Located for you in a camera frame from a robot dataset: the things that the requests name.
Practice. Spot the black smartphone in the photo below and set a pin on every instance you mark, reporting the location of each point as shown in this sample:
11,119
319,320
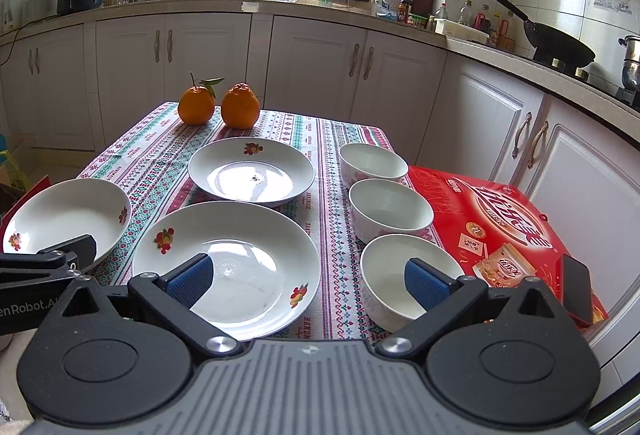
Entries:
576,291

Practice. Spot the white plate edge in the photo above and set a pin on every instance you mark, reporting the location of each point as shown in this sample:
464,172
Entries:
67,210

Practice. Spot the red gift box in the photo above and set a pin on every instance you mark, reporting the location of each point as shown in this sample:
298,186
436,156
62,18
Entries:
493,232

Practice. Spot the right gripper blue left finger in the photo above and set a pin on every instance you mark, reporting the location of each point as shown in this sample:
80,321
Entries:
167,300

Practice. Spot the orange with leaf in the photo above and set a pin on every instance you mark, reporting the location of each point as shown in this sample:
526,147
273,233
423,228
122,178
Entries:
197,104

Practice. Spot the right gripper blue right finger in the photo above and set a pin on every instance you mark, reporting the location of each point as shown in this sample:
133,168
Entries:
448,303

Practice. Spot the black wok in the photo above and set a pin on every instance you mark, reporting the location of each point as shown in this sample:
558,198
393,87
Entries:
553,47

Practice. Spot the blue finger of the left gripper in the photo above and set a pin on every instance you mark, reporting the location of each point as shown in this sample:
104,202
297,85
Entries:
80,251

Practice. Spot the white kitchen cabinets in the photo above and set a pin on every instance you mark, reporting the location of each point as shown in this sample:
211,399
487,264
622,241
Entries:
79,82

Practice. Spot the white plate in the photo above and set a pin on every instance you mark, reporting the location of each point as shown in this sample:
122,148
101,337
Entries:
254,170
266,267

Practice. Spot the white bowl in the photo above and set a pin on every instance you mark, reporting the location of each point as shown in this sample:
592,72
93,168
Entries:
382,266
359,162
382,207

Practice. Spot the bumpy orange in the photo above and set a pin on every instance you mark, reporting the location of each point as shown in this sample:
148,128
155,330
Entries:
240,108

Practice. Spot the steel pot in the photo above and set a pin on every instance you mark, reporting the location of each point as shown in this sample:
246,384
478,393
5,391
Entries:
631,63

